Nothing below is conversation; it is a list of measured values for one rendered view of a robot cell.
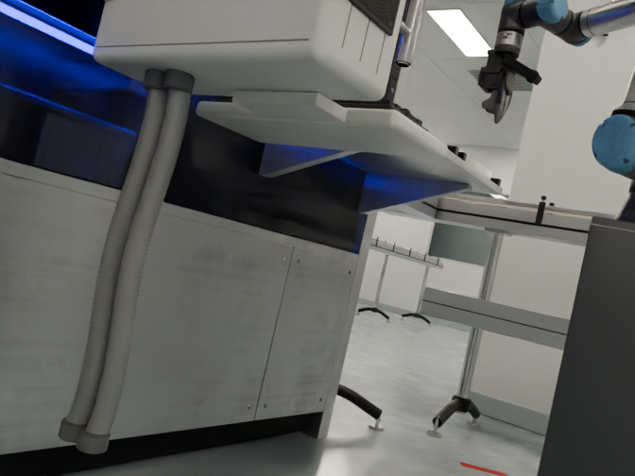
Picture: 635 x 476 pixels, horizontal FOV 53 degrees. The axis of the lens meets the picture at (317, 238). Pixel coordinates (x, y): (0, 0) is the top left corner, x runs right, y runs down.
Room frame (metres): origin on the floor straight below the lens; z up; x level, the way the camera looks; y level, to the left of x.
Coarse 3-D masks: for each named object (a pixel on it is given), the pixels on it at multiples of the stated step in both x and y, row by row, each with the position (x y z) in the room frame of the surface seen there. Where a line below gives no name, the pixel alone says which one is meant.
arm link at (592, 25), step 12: (624, 0) 1.60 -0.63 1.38; (576, 12) 1.72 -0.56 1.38; (588, 12) 1.68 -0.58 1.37; (600, 12) 1.64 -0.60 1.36; (612, 12) 1.61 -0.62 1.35; (624, 12) 1.59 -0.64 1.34; (576, 24) 1.70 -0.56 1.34; (588, 24) 1.68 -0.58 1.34; (600, 24) 1.65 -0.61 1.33; (612, 24) 1.63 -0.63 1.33; (624, 24) 1.61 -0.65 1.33; (564, 36) 1.74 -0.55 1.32; (576, 36) 1.73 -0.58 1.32; (588, 36) 1.71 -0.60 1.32
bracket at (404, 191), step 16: (368, 176) 1.97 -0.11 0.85; (384, 176) 1.94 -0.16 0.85; (400, 176) 1.91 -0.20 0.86; (368, 192) 1.96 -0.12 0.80; (384, 192) 1.93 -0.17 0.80; (400, 192) 1.90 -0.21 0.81; (416, 192) 1.87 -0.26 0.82; (432, 192) 1.84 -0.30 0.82; (448, 192) 1.82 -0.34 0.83; (368, 208) 1.96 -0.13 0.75; (384, 208) 1.93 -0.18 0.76
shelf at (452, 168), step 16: (352, 160) 1.82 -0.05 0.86; (368, 160) 1.77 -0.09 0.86; (384, 160) 1.71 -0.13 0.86; (400, 160) 1.66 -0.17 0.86; (416, 160) 1.61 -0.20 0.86; (432, 160) 1.56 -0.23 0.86; (448, 160) 1.52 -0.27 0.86; (416, 176) 1.85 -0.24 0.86; (432, 176) 1.79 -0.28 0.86; (448, 176) 1.73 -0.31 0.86; (464, 176) 1.68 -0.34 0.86; (480, 176) 1.68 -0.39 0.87; (480, 192) 1.87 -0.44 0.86; (496, 192) 1.81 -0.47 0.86
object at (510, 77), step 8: (496, 48) 1.76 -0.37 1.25; (504, 48) 1.75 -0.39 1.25; (512, 48) 1.74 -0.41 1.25; (496, 56) 1.78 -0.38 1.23; (504, 56) 1.77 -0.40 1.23; (512, 56) 1.77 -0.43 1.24; (488, 64) 1.80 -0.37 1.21; (496, 64) 1.78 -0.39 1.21; (504, 64) 1.76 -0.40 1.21; (480, 72) 1.78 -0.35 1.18; (488, 72) 1.76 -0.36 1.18; (496, 72) 1.75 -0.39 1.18; (504, 72) 1.74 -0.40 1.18; (512, 72) 1.75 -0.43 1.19; (480, 80) 1.78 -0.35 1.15; (488, 80) 1.77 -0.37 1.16; (496, 80) 1.75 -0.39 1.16; (512, 80) 1.77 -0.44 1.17; (488, 88) 1.80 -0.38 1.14; (496, 88) 1.78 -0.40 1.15; (512, 88) 1.78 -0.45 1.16
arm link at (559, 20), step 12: (528, 0) 1.71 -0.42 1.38; (540, 0) 1.66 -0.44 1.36; (552, 0) 1.63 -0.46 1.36; (564, 0) 1.65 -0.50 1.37; (528, 12) 1.69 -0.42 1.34; (540, 12) 1.66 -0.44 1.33; (552, 12) 1.64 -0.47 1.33; (564, 12) 1.66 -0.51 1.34; (528, 24) 1.71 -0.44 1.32; (540, 24) 1.70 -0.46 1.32; (552, 24) 1.69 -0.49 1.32; (564, 24) 1.70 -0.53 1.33
